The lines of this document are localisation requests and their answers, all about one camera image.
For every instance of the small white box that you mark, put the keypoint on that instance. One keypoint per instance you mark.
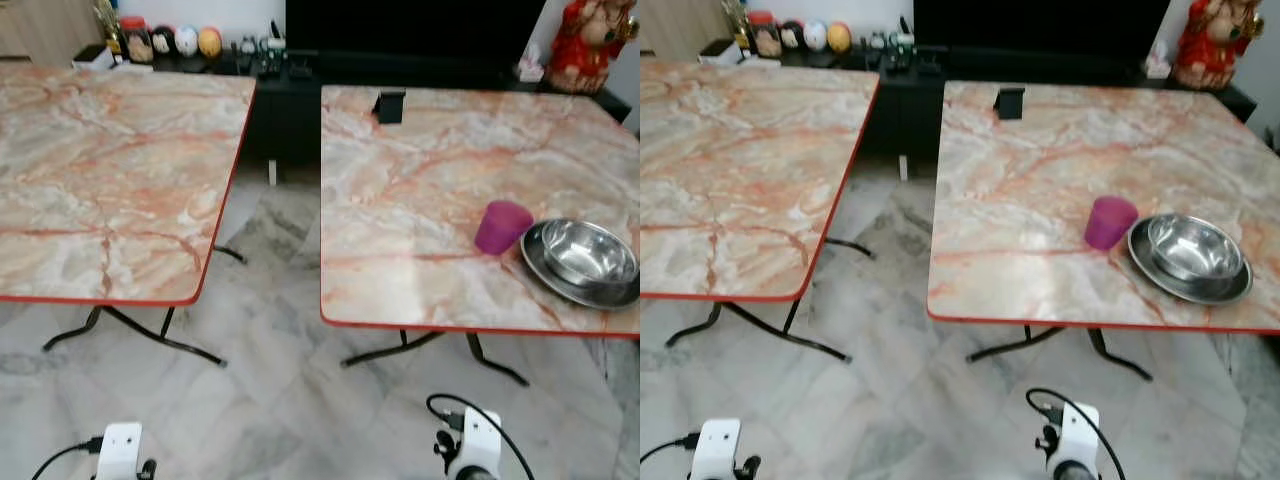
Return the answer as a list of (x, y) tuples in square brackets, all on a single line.
[(95, 58), (720, 53)]

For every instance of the white egg figurine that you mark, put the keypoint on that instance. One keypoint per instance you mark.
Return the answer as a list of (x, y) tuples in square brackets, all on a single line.
[(186, 41), (816, 36)]

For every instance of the stainless steel bowl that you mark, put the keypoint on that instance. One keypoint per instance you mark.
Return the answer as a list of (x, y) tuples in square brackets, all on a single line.
[(1195, 250), (590, 255)]

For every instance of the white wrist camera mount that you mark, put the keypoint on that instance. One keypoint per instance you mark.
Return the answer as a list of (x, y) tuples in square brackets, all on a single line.
[(1075, 432), (120, 450), (716, 447), (478, 435)]

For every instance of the white tissue box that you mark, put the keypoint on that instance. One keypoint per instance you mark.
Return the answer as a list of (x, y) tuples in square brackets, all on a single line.
[(531, 68), (1158, 64)]

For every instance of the black egg figurine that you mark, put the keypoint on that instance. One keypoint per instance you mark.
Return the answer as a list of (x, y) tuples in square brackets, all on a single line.
[(164, 41), (792, 36)]

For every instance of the black television screen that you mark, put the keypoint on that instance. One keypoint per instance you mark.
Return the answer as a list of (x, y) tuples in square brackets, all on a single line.
[(400, 25), (1030, 25)]

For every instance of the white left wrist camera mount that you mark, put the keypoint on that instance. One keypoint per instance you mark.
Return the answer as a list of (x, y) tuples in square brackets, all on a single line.
[(716, 447), (120, 450)]

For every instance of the stainless steel plate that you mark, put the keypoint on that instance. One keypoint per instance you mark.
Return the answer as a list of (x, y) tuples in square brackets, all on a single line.
[(1150, 272), (543, 275)]

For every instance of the red and gold figurine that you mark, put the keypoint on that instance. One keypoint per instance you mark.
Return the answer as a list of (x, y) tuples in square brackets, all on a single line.
[(1210, 58), (585, 60)]

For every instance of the purple plastic cup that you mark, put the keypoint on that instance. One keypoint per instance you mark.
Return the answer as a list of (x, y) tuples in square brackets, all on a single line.
[(500, 230), (1108, 226)]

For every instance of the jar with red lid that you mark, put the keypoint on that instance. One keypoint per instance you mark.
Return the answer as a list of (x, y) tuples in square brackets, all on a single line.
[(136, 42), (764, 38)]

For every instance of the orange egg figurine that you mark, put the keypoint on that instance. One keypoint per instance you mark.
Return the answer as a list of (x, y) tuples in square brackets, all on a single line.
[(840, 38), (210, 43)]

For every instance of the black remote control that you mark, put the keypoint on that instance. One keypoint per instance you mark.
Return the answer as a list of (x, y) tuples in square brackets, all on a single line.
[(897, 62), (270, 68)]

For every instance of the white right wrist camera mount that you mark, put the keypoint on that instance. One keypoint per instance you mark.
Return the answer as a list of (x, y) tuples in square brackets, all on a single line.
[(478, 435), (1075, 432)]

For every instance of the gold ornament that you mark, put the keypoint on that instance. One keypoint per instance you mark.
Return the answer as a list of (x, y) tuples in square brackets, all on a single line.
[(736, 22), (108, 25)]

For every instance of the black folding table legs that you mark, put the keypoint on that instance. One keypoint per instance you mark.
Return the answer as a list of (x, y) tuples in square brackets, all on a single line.
[(478, 352), (775, 328), (1100, 348), (150, 332)]

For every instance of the small black stand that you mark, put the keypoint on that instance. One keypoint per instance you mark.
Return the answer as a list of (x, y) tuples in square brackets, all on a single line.
[(1010, 104), (390, 108)]

